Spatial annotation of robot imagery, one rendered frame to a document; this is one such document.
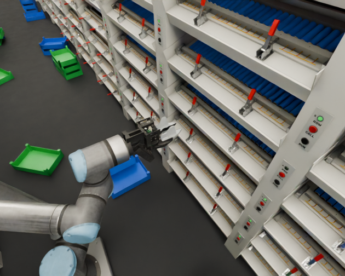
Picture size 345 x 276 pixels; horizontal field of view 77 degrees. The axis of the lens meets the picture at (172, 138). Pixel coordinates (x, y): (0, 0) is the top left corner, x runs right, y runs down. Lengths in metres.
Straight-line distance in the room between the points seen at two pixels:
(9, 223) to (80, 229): 0.21
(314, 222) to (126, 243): 1.03
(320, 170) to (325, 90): 0.23
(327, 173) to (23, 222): 0.84
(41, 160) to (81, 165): 1.36
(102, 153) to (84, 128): 1.46
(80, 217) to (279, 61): 0.68
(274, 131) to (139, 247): 1.05
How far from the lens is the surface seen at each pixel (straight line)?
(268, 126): 0.74
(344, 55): 0.54
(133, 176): 1.67
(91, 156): 0.67
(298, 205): 0.85
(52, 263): 1.19
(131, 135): 0.70
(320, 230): 0.84
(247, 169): 0.87
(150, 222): 1.50
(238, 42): 0.71
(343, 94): 0.56
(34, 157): 2.06
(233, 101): 0.80
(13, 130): 2.42
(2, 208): 0.82
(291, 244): 1.01
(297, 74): 0.62
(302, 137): 0.64
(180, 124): 1.23
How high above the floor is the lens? 1.40
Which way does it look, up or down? 48 degrees down
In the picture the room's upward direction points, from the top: straight up
